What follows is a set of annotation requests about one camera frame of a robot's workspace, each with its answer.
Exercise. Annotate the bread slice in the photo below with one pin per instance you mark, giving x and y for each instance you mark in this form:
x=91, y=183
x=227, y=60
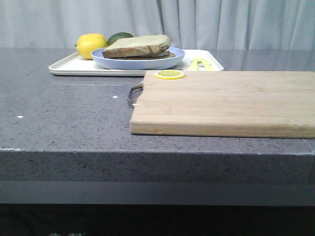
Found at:
x=141, y=46
x=147, y=56

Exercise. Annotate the light blue round plate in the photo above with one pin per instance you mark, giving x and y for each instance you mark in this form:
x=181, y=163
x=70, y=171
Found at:
x=154, y=64

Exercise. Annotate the white rectangular tray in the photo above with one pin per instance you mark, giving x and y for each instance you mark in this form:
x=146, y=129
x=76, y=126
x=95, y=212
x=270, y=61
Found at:
x=75, y=65

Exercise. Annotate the lemon slice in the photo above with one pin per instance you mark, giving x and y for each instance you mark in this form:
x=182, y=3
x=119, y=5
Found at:
x=169, y=74

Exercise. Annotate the yellow plastic fork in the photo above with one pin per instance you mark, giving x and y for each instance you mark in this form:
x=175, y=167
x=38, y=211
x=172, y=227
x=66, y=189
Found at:
x=194, y=64

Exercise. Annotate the yellow plastic knife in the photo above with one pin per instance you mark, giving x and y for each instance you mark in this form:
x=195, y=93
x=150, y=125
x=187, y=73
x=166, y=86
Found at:
x=206, y=64

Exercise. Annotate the green lime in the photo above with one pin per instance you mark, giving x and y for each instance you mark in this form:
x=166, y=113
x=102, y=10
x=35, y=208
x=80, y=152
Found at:
x=118, y=36

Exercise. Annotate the yellow lemon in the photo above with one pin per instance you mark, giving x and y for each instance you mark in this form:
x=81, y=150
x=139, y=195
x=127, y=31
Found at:
x=88, y=43

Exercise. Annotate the wooden cutting board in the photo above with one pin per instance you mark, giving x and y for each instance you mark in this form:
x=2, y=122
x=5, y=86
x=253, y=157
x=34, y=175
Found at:
x=261, y=104

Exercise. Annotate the white curtain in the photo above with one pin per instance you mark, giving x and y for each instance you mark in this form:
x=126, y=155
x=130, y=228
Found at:
x=190, y=24

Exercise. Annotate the metal cutting board handle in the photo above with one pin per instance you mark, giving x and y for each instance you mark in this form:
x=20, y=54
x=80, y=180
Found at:
x=134, y=93

